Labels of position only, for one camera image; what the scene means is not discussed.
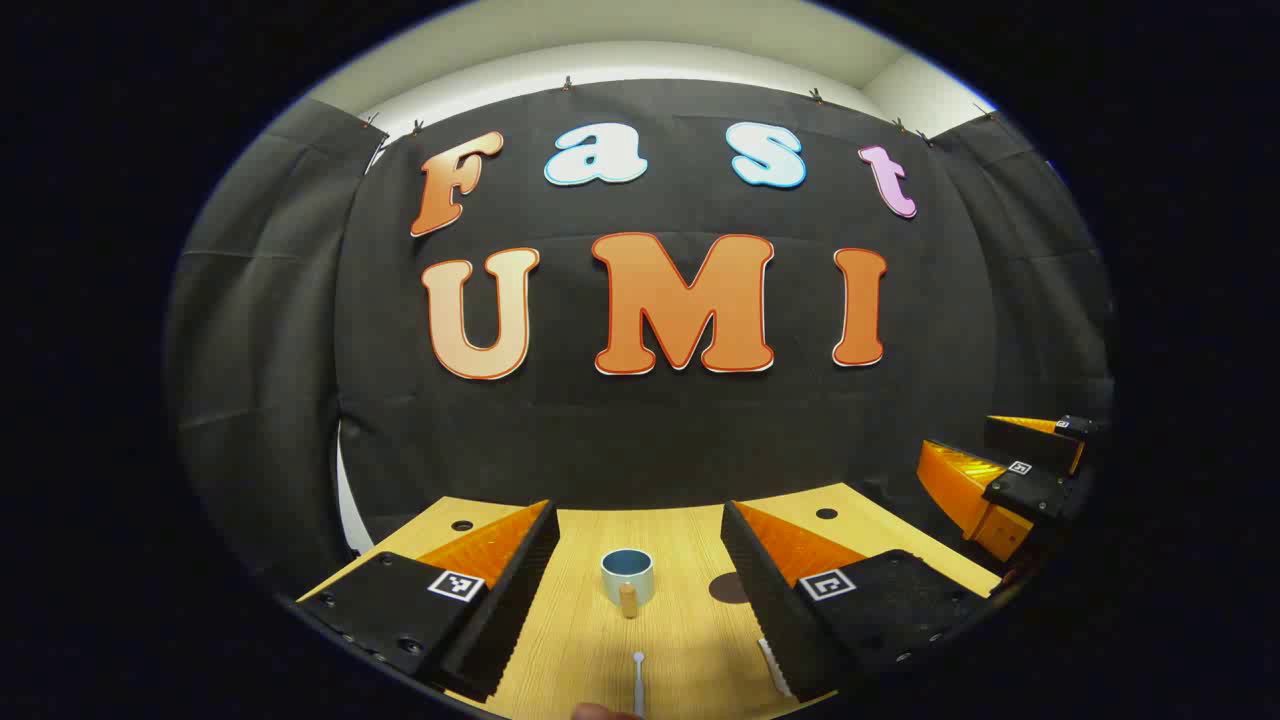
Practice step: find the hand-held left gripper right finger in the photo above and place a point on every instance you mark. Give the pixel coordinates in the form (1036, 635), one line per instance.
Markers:
(770, 600)

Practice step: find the pale blue cup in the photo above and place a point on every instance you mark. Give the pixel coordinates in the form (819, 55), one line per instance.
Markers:
(615, 580)

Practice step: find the dark brown round coaster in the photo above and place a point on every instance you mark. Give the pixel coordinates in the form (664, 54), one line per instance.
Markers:
(725, 588)

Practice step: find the white toothbrush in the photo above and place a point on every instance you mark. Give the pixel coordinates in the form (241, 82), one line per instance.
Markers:
(639, 690)

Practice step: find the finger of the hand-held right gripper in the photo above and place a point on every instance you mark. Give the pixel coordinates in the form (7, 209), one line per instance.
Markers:
(1030, 490)
(1030, 440)

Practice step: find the wooden desktop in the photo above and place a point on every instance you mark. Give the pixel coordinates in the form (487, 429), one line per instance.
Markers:
(680, 560)

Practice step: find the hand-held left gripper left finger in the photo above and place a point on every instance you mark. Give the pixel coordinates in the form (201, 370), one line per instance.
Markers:
(520, 590)

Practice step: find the white toothpaste tube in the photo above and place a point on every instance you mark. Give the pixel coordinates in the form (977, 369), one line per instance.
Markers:
(772, 660)

